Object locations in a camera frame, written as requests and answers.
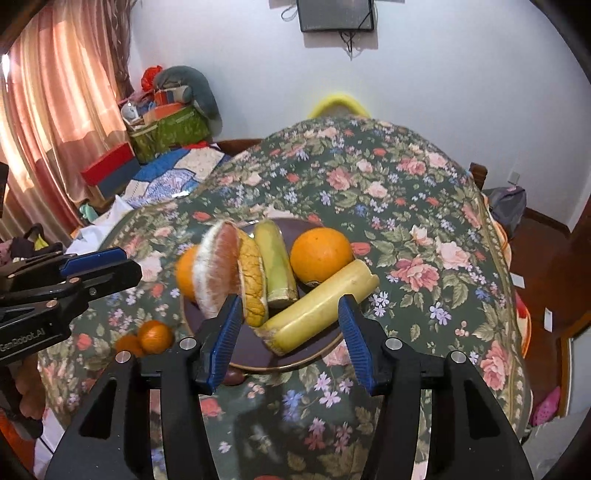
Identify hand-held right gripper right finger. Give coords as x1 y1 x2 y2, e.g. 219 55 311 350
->
337 295 536 480

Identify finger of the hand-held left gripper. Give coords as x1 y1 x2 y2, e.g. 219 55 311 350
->
46 261 142 320
0 247 129 289

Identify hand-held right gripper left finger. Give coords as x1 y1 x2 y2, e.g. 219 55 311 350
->
44 293 245 480

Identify dark purple plate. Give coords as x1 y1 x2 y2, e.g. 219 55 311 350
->
182 219 370 372

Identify yellow sugarcane piece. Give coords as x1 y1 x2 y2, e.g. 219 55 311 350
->
254 259 380 357

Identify pomelo piece with peel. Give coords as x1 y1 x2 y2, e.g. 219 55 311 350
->
236 231 269 328

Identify pink pomelo segment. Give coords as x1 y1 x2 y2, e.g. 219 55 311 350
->
191 220 243 319

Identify large orange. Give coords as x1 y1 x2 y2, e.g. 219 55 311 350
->
175 244 201 301
289 227 355 287

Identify green sugarcane piece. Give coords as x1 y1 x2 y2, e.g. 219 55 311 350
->
255 219 299 309

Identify person's left hand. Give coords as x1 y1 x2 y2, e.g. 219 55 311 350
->
16 362 48 418

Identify white cloth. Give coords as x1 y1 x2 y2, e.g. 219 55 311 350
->
69 196 136 256

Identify small tangerine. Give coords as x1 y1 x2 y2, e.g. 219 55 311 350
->
139 320 175 355
115 335 145 357

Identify grey box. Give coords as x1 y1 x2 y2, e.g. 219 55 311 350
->
95 170 140 200

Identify red box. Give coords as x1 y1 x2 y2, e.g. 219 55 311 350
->
81 142 139 185

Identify patchwork quilt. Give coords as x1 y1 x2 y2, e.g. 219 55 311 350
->
122 147 232 208

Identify floral blanket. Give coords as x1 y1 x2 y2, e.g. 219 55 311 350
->
37 115 534 480

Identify pink curtain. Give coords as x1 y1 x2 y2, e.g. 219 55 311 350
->
0 0 132 232

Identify green fabric bag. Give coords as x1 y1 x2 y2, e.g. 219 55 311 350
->
127 106 213 164

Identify orange gift box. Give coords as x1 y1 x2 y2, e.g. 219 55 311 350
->
154 88 193 108

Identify red plastic bag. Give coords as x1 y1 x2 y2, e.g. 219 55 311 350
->
141 66 163 93

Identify grey backpack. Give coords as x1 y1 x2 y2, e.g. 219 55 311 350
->
487 185 528 241

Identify grey plush pillow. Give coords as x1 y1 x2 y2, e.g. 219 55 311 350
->
154 65 222 130

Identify brown curtain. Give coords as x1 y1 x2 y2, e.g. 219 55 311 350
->
113 0 137 93

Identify yellow curved chair back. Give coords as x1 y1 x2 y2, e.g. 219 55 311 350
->
308 92 372 118

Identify small black monitor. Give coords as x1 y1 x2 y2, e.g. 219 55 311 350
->
295 0 376 33

